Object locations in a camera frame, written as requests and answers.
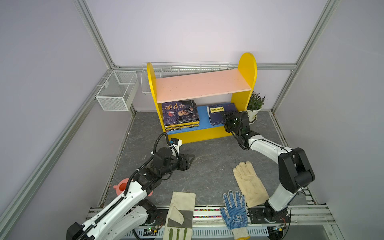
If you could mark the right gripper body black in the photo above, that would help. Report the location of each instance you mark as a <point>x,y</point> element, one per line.
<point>230,125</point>

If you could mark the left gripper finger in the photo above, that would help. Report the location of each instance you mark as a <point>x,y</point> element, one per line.
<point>187,158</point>
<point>184,166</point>

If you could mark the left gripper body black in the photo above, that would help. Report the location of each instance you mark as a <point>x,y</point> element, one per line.
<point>172,167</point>

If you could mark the blue thread-bound book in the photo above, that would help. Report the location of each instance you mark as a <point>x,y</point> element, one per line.
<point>216,112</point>
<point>217,122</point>

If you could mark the black book gold lettering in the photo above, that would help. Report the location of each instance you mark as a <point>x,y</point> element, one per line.
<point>181,127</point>

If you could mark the purple portrait book front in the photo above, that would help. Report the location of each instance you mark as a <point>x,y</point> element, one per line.
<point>180,112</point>

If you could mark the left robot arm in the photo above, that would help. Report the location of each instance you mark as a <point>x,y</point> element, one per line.
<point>131,208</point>

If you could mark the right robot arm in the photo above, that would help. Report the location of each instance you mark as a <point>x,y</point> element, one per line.
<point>295,171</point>

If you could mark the potted green plant white pot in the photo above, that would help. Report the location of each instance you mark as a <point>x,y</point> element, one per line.
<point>255,104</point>

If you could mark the yellow bookshelf pink blue shelves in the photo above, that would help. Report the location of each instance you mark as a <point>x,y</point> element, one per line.
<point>238,82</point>

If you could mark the pink watering can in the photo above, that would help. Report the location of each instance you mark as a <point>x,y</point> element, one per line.
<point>121,186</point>

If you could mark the grey green canvas glove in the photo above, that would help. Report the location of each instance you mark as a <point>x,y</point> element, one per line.
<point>179,220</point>

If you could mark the beige leather work glove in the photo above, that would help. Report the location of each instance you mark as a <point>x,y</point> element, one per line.
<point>250,184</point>

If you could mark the blue dotted knit glove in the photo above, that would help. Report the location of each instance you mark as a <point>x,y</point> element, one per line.
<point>234,214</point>

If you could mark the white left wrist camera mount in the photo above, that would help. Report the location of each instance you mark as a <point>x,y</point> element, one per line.
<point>175,146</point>

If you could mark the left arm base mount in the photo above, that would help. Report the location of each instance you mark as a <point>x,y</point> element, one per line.
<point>152,227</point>

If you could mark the white wire mesh basket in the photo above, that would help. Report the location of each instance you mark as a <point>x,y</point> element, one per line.
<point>118,91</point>

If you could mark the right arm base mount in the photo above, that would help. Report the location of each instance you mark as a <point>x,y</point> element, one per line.
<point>258,215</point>

